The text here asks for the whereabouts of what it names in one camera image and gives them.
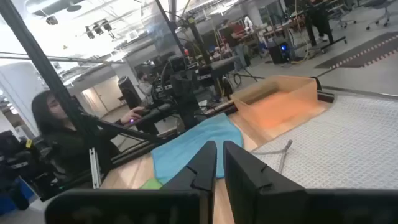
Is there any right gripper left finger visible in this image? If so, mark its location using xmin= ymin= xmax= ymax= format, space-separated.
xmin=161 ymin=140 xmax=218 ymax=192

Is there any black computer tower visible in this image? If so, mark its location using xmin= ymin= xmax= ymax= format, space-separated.
xmin=267 ymin=37 xmax=292 ymax=65

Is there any blue plastic bin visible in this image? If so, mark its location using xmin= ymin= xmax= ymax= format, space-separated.
xmin=0 ymin=177 xmax=35 ymax=216

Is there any green microfiber towel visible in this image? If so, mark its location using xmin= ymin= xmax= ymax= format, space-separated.
xmin=139 ymin=178 xmax=164 ymax=190

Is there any person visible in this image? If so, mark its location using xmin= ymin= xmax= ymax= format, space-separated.
xmin=221 ymin=19 xmax=249 ymax=73
xmin=30 ymin=89 xmax=147 ymax=190
xmin=303 ymin=0 xmax=336 ymax=44
xmin=137 ymin=71 xmax=155 ymax=105

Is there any office chair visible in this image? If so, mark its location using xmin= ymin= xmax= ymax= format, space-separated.
xmin=363 ymin=0 xmax=398 ymax=31
xmin=328 ymin=2 xmax=358 ymax=29

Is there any grey waffle microfiber towel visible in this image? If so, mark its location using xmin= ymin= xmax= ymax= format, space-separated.
xmin=251 ymin=94 xmax=398 ymax=190

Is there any black equipment stack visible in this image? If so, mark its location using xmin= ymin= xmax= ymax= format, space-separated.
xmin=0 ymin=129 xmax=53 ymax=203

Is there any blue microfiber towel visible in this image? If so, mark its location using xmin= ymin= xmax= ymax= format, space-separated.
xmin=150 ymin=113 xmax=244 ymax=185

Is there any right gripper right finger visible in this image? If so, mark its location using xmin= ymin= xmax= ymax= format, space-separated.
xmin=223 ymin=140 xmax=308 ymax=224

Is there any silver aluminium bracket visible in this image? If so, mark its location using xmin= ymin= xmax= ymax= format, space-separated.
xmin=88 ymin=147 xmax=102 ymax=189

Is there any black cylindrical tower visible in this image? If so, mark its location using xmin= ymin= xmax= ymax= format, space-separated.
xmin=117 ymin=75 xmax=143 ymax=110

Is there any wooden tray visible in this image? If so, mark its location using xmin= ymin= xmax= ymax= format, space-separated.
xmin=230 ymin=74 xmax=331 ymax=139

